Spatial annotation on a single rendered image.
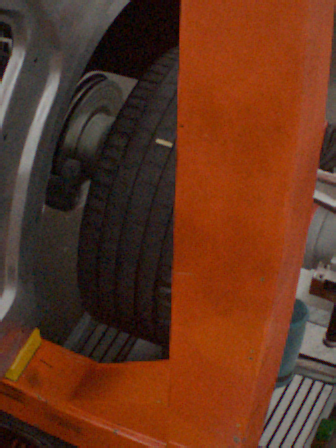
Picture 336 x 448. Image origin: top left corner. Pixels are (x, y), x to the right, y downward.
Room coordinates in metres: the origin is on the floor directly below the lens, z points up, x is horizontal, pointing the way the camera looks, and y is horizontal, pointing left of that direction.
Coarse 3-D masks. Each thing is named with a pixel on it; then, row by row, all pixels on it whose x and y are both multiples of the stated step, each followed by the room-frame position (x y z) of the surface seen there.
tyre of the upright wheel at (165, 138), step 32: (160, 64) 1.54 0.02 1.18; (128, 96) 1.45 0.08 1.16; (160, 96) 1.44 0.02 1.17; (128, 128) 1.38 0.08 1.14; (160, 128) 1.37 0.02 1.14; (128, 160) 1.32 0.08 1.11; (160, 160) 1.31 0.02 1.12; (96, 192) 1.29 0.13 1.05; (128, 192) 1.28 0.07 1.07; (160, 192) 1.27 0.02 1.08; (96, 224) 1.26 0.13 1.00; (128, 224) 1.24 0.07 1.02; (160, 224) 1.23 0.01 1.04; (96, 256) 1.23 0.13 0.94; (128, 256) 1.21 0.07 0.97; (160, 256) 1.20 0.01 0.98; (96, 288) 1.22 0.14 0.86; (128, 288) 1.19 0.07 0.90; (160, 288) 1.17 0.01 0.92; (96, 320) 1.26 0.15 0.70; (128, 320) 1.20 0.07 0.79; (160, 320) 1.16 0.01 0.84
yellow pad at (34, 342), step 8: (32, 336) 1.18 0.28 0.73; (32, 344) 1.17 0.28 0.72; (40, 344) 1.19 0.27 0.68; (24, 352) 1.14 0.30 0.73; (32, 352) 1.16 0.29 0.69; (16, 360) 1.11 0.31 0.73; (24, 360) 1.13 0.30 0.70; (16, 368) 1.10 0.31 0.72; (24, 368) 1.12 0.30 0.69; (8, 376) 1.09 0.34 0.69; (16, 376) 1.09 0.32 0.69
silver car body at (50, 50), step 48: (0, 0) 1.22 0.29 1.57; (48, 0) 1.31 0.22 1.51; (96, 0) 1.46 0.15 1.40; (0, 48) 1.25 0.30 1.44; (48, 48) 1.35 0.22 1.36; (0, 96) 1.24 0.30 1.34; (48, 96) 1.32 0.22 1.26; (0, 144) 1.19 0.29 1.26; (48, 144) 1.29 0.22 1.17; (0, 192) 1.18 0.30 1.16; (0, 240) 1.16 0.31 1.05; (0, 288) 1.14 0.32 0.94; (0, 336) 1.06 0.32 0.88
